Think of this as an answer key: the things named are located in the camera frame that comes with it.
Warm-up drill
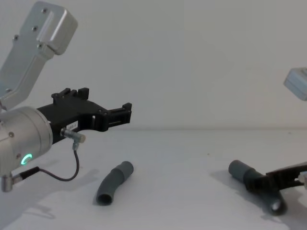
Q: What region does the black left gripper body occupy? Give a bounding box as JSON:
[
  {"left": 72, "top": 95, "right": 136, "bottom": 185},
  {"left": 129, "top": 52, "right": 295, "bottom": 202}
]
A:
[{"left": 35, "top": 98, "right": 109, "bottom": 146}]

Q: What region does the grey elbow pipe piece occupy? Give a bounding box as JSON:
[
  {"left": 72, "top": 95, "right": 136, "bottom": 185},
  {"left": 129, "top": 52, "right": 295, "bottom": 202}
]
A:
[{"left": 228, "top": 159, "right": 288, "bottom": 216}]

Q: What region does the grey curved pipe piece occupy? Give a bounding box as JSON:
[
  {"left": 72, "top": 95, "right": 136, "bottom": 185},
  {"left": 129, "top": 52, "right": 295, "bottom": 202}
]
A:
[{"left": 95, "top": 161, "right": 135, "bottom": 207}]

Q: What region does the white table cloth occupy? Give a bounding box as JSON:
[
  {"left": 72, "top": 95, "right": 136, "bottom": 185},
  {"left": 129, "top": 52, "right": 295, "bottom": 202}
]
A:
[{"left": 0, "top": 129, "right": 307, "bottom": 230}]

